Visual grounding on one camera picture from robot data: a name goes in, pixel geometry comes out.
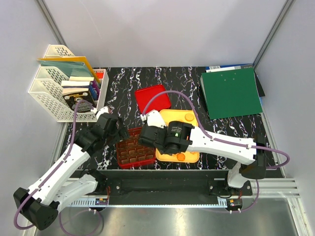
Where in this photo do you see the round cookie top right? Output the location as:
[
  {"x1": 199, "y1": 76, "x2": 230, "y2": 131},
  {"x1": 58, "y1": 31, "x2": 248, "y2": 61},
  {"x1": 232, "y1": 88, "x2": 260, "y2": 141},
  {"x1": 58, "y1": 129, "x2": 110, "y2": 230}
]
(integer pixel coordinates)
[{"x1": 185, "y1": 113, "x2": 194, "y2": 121}]

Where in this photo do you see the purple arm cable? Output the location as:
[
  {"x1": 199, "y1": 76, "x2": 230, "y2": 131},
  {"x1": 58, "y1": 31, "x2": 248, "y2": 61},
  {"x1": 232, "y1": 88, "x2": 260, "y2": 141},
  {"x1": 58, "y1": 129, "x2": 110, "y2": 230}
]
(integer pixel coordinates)
[
  {"x1": 141, "y1": 90, "x2": 291, "y2": 213},
  {"x1": 13, "y1": 100, "x2": 105, "y2": 236}
]

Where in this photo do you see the white pen holder box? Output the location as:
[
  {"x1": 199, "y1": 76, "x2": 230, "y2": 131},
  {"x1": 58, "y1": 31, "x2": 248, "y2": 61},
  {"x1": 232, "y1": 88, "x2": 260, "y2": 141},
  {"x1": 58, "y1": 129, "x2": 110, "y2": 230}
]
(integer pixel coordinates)
[{"x1": 94, "y1": 69, "x2": 109, "y2": 110}]

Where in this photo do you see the yellow folder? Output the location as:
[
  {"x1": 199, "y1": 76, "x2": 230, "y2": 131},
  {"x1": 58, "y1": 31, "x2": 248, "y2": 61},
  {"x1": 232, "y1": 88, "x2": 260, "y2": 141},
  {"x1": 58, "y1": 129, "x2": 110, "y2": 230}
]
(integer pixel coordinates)
[{"x1": 37, "y1": 57, "x2": 100, "y2": 84}]

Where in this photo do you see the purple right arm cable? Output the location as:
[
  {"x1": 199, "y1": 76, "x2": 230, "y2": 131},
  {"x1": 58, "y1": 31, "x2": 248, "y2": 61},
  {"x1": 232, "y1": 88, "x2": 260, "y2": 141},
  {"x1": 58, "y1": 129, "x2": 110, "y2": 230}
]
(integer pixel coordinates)
[{"x1": 141, "y1": 90, "x2": 291, "y2": 213}]

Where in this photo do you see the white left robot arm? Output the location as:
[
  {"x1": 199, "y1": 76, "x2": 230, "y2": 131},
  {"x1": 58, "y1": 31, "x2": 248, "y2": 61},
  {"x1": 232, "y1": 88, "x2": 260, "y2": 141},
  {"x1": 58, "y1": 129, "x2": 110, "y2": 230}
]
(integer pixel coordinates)
[{"x1": 13, "y1": 112, "x2": 129, "y2": 230}]

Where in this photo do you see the blue binder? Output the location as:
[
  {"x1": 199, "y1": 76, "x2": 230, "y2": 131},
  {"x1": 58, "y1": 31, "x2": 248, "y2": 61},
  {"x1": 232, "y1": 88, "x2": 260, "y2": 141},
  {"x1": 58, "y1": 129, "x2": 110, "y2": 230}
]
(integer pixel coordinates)
[{"x1": 205, "y1": 63, "x2": 265, "y2": 97}]

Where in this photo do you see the red cookie box with tray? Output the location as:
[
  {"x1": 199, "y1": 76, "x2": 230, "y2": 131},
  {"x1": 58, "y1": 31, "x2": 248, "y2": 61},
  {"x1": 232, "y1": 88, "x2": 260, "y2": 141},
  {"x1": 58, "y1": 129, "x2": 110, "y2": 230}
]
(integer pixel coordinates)
[{"x1": 116, "y1": 127, "x2": 156, "y2": 169}]

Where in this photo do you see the teal folder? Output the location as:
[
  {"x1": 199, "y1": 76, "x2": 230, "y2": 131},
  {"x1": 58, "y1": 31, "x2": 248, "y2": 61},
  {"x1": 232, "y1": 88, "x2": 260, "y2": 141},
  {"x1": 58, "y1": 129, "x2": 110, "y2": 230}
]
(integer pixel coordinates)
[{"x1": 38, "y1": 60, "x2": 93, "y2": 77}]

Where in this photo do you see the red box lid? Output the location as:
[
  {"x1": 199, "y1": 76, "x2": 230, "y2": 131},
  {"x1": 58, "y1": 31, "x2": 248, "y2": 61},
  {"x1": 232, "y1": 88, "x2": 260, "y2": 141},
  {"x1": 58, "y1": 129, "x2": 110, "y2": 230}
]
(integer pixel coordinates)
[{"x1": 134, "y1": 84, "x2": 172, "y2": 116}]

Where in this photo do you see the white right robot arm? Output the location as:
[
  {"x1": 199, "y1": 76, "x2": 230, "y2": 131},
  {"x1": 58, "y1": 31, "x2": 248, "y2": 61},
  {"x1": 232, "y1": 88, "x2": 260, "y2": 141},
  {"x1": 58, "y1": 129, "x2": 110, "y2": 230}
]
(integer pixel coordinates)
[{"x1": 138, "y1": 121, "x2": 266, "y2": 195}]

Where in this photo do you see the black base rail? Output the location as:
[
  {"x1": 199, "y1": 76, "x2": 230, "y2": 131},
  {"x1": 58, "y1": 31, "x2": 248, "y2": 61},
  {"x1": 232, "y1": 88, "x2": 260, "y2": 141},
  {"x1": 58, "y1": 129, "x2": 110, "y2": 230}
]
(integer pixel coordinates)
[{"x1": 66, "y1": 169, "x2": 254, "y2": 207}]

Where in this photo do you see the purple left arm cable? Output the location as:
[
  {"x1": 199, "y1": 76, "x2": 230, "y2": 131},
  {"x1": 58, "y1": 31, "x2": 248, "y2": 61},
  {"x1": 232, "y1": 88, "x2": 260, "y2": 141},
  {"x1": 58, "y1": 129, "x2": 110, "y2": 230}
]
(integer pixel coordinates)
[{"x1": 13, "y1": 100, "x2": 105, "y2": 236}]

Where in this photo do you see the yellow plastic tray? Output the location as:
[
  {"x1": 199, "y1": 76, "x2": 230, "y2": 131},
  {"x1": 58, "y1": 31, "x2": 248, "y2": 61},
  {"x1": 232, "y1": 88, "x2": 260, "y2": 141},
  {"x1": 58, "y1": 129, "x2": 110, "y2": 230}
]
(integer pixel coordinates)
[{"x1": 156, "y1": 109, "x2": 199, "y2": 163}]

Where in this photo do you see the white mesh file organizer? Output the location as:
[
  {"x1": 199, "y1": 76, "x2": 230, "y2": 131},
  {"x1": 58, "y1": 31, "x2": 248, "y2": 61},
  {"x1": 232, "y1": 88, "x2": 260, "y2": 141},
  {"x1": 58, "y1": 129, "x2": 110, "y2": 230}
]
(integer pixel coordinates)
[{"x1": 28, "y1": 44, "x2": 101, "y2": 122}]

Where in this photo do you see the green folder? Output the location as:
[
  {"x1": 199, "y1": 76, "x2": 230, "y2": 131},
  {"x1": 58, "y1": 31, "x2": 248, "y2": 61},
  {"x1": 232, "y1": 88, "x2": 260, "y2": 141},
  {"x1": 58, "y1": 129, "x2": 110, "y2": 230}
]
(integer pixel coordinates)
[{"x1": 200, "y1": 67, "x2": 262, "y2": 119}]

